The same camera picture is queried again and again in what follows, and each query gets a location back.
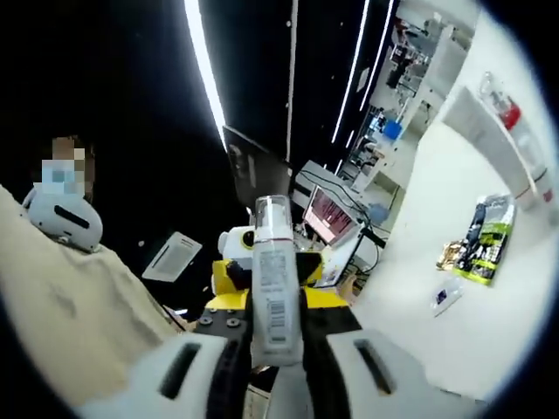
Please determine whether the blue water jug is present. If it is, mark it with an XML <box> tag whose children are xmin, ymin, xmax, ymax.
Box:
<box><xmin>369</xmin><ymin>203</ymin><xmax>390</xmax><ymax>226</ymax></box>

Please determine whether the green black sachet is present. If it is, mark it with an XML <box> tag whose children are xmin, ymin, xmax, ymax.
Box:
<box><xmin>452</xmin><ymin>194</ymin><xmax>517</xmax><ymax>287</ymax></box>

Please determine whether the white skincare tube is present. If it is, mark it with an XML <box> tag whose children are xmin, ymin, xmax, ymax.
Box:
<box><xmin>440</xmin><ymin>85</ymin><xmax>539</xmax><ymax>211</ymax></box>

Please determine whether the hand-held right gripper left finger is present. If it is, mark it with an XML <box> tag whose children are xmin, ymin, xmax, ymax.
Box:
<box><xmin>76</xmin><ymin>294</ymin><xmax>257</xmax><ymax>419</ymax></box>

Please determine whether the ceiling air conditioner unit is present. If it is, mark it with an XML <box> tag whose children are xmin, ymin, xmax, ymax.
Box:
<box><xmin>141</xmin><ymin>230</ymin><xmax>204</xmax><ymax>283</ymax></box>

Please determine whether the monitor with red screen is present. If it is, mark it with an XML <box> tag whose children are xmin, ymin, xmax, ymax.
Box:
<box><xmin>303</xmin><ymin>185</ymin><xmax>363</xmax><ymax>245</ymax></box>

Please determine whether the clear sachet blue print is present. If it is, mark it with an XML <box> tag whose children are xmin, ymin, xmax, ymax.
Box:
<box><xmin>430</xmin><ymin>278</ymin><xmax>465</xmax><ymax>316</ymax></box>

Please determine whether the gold foil sachet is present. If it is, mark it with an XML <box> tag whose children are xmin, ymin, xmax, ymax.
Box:
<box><xmin>436</xmin><ymin>239</ymin><xmax>464</xmax><ymax>271</ymax></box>

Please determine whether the white pump bottle red collar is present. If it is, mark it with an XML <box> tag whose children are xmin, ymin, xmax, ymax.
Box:
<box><xmin>478</xmin><ymin>72</ymin><xmax>552</xmax><ymax>184</ymax></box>

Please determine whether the person's beige printed shirt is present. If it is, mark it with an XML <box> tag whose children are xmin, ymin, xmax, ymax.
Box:
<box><xmin>0</xmin><ymin>185</ymin><xmax>193</xmax><ymax>407</ymax></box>

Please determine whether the dark hanging screen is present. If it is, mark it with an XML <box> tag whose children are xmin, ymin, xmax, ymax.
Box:
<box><xmin>222</xmin><ymin>125</ymin><xmax>293</xmax><ymax>215</ymax></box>

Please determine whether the white side desk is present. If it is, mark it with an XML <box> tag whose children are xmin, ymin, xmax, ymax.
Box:
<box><xmin>321</xmin><ymin>226</ymin><xmax>385</xmax><ymax>292</ymax></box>

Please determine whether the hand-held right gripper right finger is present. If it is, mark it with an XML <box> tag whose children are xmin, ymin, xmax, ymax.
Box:
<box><xmin>299</xmin><ymin>285</ymin><xmax>486</xmax><ymax>419</ymax></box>

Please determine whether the grey worn device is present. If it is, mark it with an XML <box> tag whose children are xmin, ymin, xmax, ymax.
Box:
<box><xmin>21</xmin><ymin>187</ymin><xmax>105</xmax><ymax>254</ymax></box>

